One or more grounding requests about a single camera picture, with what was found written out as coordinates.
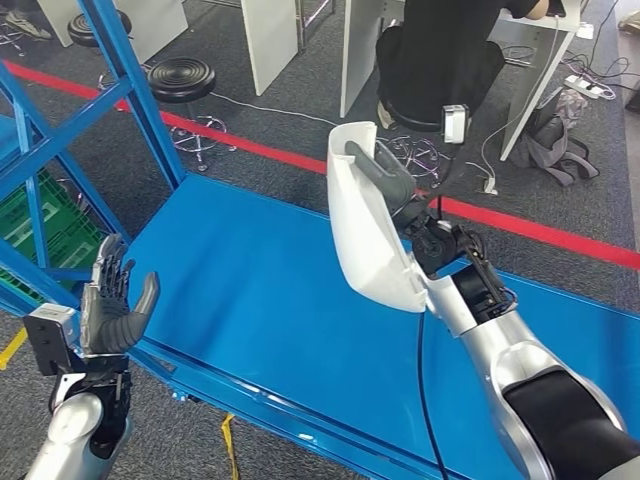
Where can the white power strip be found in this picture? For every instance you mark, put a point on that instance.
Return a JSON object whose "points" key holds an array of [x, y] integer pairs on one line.
{"points": [[587, 86]]}

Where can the black flat case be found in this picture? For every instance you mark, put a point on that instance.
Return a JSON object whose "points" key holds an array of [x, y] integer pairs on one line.
{"points": [[634, 100]]}

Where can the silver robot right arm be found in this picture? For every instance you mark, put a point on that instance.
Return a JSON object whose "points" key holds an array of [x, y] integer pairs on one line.
{"points": [[515, 371]]}

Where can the black round stool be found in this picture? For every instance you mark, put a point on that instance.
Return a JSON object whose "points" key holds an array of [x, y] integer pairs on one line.
{"points": [[181, 78], [415, 121], [84, 28]]}

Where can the white plastic shell part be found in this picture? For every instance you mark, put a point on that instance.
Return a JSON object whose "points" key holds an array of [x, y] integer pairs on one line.
{"points": [[365, 245]]}

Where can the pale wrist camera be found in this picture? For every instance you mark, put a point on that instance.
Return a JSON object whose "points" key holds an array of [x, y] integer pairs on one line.
{"points": [[455, 124], [47, 341]]}

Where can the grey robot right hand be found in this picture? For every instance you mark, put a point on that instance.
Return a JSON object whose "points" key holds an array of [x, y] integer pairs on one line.
{"points": [[395, 182]]}

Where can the person's shoe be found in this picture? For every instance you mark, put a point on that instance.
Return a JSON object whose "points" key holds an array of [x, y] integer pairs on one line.
{"points": [[30, 25]]}

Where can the blue metal shelf rack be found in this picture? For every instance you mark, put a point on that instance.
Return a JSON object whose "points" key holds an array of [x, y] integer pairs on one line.
{"points": [[39, 218], [275, 318]]}

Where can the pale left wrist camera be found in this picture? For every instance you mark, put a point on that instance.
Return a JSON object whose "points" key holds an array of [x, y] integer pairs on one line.
{"points": [[47, 341]]}

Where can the grey backpack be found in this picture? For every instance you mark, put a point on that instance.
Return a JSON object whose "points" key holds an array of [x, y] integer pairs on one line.
{"points": [[547, 142]]}

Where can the green plastic crate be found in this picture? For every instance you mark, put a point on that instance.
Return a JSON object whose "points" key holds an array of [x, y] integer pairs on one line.
{"points": [[70, 232]]}

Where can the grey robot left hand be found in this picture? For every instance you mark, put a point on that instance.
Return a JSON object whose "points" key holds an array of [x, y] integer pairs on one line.
{"points": [[107, 324]]}

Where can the yellow floor tape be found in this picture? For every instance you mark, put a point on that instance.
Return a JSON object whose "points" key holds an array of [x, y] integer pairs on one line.
{"points": [[12, 348], [229, 444]]}

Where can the red barrier belt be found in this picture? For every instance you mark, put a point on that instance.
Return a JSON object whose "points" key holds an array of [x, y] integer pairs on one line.
{"points": [[550, 237]]}

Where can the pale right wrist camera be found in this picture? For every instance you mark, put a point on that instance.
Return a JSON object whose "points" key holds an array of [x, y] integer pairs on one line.
{"points": [[455, 124]]}

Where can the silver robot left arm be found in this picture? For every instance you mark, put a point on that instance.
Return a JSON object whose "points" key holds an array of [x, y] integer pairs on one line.
{"points": [[70, 430]]}

